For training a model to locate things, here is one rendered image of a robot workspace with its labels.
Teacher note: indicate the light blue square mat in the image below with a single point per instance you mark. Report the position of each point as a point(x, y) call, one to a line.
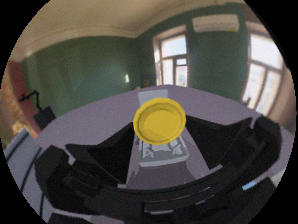
point(247, 185)

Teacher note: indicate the white cylinder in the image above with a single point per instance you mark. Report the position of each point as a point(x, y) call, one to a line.
point(277, 178)

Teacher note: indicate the yellow plate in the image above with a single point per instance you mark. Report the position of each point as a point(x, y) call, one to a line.
point(159, 121)

